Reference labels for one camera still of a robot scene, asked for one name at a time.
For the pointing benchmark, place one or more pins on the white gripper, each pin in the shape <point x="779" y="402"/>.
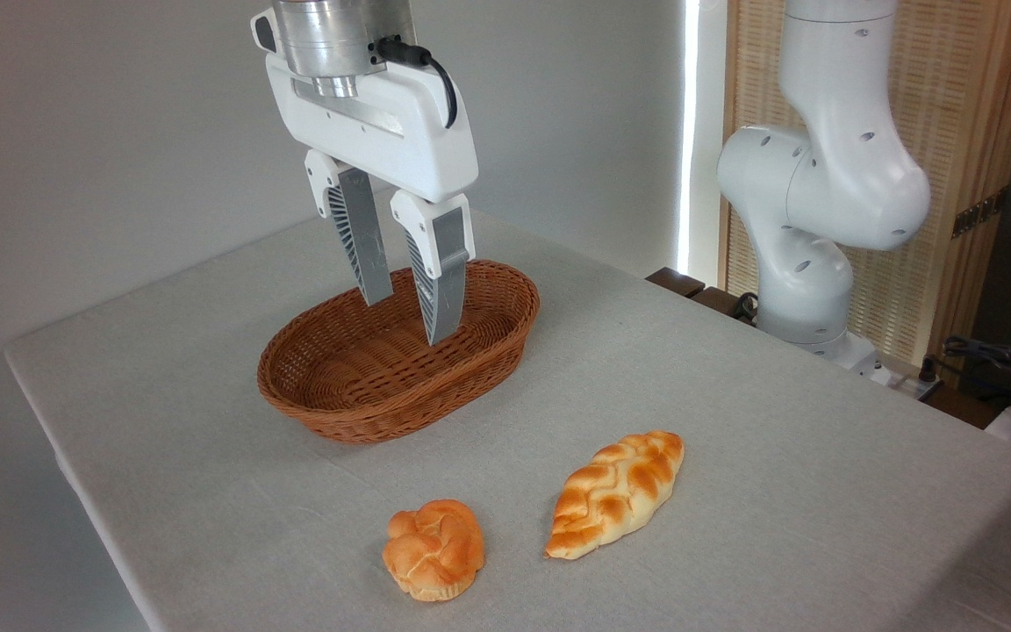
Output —
<point x="400" y="132"/>

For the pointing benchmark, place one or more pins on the long braided bread loaf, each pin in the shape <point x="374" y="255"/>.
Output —
<point x="615" y="496"/>

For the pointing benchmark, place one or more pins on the brown oval wicker basket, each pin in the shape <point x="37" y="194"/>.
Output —
<point x="365" y="412"/>

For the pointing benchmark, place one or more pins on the round knotted bread roll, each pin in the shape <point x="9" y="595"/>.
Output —
<point x="433" y="551"/>

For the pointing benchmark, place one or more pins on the dark wooden side table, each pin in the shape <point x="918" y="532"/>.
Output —
<point x="679" y="282"/>

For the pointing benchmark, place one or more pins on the grey linen tablecloth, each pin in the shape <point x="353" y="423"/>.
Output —
<point x="734" y="491"/>

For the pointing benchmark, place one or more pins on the metal screen hinge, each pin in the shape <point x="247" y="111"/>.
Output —
<point x="979" y="213"/>

